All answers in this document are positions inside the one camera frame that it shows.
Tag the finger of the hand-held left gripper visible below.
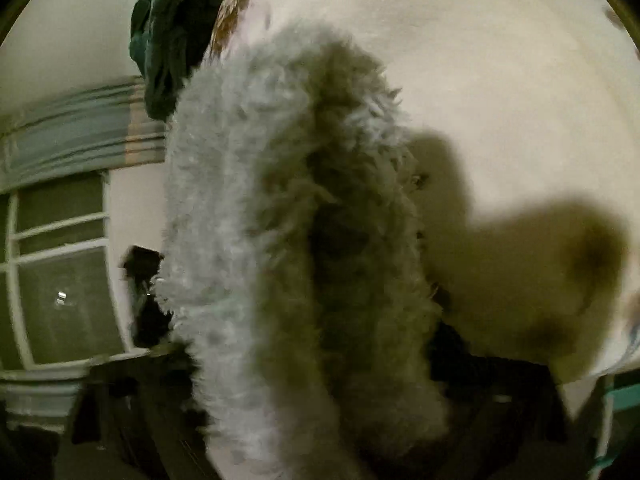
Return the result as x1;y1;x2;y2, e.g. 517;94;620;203
119;245;173;351

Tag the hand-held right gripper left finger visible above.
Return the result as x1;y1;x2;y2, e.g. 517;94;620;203
72;345;211;480

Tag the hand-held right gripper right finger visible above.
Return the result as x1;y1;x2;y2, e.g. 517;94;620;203
427;322;571;480

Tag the white framed window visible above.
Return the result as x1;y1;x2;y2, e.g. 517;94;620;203
0;172;131;368

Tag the teal rack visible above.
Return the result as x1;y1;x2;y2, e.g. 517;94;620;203
590;375;640;480

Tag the green striped curtain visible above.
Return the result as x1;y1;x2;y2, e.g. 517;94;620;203
0;77;168;193

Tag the dark green quilt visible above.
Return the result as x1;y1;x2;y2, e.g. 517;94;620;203
129;0;236;121

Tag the floral bed sheet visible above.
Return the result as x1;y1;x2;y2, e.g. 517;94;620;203
200;0;640;376

